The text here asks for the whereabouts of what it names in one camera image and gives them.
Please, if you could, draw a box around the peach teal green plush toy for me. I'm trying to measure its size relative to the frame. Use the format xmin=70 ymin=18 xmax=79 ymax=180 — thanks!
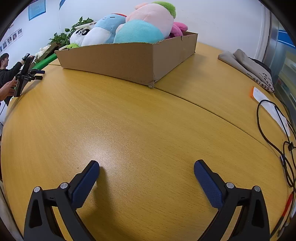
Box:
xmin=113 ymin=1 xmax=176 ymax=44

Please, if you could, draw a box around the red and black cable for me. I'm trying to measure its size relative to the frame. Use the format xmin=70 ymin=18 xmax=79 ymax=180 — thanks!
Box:
xmin=270 ymin=192 xmax=294 ymax=239

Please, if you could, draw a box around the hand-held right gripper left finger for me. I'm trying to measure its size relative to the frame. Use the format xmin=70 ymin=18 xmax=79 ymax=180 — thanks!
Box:
xmin=23 ymin=160 xmax=100 ymax=241

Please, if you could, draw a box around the glass partition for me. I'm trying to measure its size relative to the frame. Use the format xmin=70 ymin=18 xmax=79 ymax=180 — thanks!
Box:
xmin=266 ymin=9 xmax=296 ymax=109

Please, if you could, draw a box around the magenta pink plush toy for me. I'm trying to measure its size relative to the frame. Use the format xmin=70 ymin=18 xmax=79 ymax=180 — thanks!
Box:
xmin=168 ymin=22 xmax=188 ymax=39

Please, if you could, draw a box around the panda plush toy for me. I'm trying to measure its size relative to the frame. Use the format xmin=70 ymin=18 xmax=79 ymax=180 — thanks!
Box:
xmin=69 ymin=25 xmax=94 ymax=49

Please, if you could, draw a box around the blue and white plush toy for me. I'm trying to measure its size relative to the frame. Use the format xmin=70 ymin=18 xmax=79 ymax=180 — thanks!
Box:
xmin=81 ymin=13 xmax=127 ymax=47

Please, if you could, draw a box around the green tube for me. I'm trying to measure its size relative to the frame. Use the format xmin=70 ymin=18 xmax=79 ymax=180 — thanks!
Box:
xmin=31 ymin=54 xmax=58 ymax=70

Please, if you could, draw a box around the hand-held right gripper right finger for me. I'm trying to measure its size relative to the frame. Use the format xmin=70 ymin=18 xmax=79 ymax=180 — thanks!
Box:
xmin=194 ymin=159 xmax=270 ymax=241

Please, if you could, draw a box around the blue banner strip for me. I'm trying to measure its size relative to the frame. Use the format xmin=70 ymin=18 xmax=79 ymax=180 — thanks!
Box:
xmin=276 ymin=30 xmax=296 ymax=49

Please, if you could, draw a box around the white stuffed toy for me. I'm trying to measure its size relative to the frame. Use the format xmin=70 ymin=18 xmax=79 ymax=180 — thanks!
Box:
xmin=35 ymin=45 xmax=51 ymax=58

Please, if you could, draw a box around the black hand-held rig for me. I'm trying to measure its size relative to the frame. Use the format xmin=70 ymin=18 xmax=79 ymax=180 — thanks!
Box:
xmin=13 ymin=53 xmax=45 ymax=98

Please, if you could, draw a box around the white paper with orange edge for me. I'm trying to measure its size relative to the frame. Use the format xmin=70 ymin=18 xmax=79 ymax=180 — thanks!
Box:
xmin=251 ymin=86 xmax=290 ymax=137

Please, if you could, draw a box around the green potted plant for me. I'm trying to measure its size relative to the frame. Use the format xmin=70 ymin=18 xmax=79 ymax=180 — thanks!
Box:
xmin=48 ymin=16 xmax=93 ymax=47

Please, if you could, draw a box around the brown cardboard box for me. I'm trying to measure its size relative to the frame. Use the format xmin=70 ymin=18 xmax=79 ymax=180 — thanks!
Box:
xmin=54 ymin=31 xmax=199 ymax=88

